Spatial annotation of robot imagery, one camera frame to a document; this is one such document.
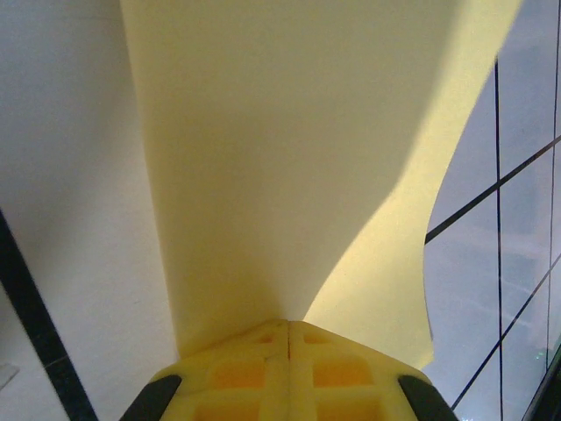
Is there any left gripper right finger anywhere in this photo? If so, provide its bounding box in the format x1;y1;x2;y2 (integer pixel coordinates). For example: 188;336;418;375
288;319;457;421

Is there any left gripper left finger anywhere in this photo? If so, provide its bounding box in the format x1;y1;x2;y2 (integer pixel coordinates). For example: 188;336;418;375
122;319;290;421

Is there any yellow paper sheet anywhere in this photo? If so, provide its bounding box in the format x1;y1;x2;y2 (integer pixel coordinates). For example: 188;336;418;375
120;0;525;370

